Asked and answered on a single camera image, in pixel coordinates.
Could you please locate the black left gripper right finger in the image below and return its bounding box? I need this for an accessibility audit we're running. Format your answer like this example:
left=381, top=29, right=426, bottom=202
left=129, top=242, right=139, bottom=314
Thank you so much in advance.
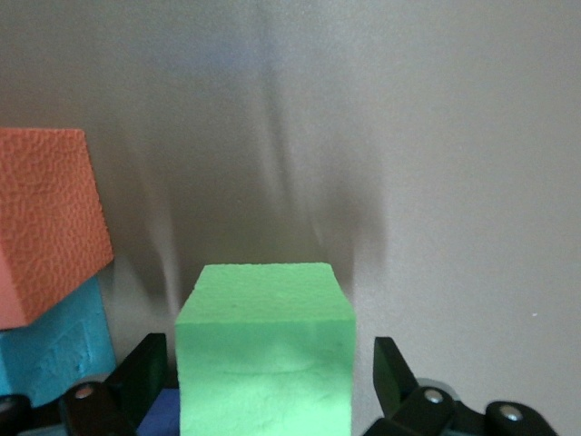
left=365, top=335, right=557, bottom=436

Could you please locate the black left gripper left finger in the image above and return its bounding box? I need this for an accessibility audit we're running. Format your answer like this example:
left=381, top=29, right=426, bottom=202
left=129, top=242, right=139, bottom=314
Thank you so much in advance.
left=0, top=332, right=168, bottom=436

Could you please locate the purple foam cube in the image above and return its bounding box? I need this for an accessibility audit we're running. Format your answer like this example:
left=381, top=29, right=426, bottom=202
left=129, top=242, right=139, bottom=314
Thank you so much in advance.
left=135, top=388, right=182, bottom=436

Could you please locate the cyan foam cube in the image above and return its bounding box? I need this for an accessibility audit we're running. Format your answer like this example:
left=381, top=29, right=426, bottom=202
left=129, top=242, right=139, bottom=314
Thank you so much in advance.
left=0, top=274, right=118, bottom=409

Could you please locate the green foam cube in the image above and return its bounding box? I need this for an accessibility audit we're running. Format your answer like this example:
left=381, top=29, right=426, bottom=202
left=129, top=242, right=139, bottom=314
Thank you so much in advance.
left=174, top=262, right=356, bottom=436

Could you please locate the orange foam cube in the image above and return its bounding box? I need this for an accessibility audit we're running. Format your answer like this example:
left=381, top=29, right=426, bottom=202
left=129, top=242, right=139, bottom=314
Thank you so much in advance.
left=0, top=127, right=114, bottom=330

